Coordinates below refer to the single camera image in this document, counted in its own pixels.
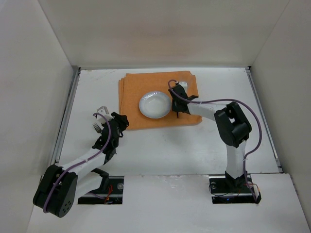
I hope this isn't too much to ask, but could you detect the black plastic fork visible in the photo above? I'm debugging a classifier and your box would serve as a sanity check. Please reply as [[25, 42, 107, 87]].
[[92, 123, 102, 134]]

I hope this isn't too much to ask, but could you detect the white paper plate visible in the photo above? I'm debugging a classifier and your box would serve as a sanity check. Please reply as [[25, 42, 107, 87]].
[[138, 91, 172, 119]]

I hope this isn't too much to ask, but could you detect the orange cloth napkin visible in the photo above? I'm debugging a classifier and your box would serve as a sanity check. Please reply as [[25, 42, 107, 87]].
[[119, 71, 202, 130]]

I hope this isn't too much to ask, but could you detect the clear plastic cup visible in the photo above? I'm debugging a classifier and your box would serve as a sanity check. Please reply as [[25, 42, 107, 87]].
[[178, 74, 195, 85]]

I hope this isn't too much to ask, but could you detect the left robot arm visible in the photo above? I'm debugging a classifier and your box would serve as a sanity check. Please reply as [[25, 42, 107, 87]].
[[33, 112, 129, 218]]

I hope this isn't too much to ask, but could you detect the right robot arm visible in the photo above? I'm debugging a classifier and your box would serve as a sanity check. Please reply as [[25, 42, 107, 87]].
[[169, 83, 252, 187]]

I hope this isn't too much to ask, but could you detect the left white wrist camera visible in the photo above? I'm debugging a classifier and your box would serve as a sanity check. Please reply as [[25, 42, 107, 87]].
[[93, 106, 112, 123]]

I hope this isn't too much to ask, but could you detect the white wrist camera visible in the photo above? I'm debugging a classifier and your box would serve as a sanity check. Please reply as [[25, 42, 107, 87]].
[[93, 106, 112, 123], [178, 82, 188, 89]]

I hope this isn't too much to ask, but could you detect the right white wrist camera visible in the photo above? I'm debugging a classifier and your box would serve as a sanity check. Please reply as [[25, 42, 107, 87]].
[[178, 82, 188, 89]]

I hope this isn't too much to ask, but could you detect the left aluminium frame rail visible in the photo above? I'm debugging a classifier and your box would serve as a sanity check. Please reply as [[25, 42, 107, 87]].
[[48, 66, 81, 166]]

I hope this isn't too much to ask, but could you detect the aluminium frame rail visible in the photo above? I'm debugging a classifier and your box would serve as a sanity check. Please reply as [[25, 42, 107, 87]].
[[245, 66, 283, 173], [48, 66, 81, 166]]

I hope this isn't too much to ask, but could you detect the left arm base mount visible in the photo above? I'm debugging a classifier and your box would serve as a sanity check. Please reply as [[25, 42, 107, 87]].
[[77, 168, 124, 205]]

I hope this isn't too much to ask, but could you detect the right aluminium frame rail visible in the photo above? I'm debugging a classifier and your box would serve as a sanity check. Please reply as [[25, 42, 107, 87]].
[[245, 66, 283, 173]]

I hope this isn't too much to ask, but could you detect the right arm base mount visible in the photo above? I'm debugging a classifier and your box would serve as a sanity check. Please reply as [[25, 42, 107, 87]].
[[208, 175, 261, 204]]

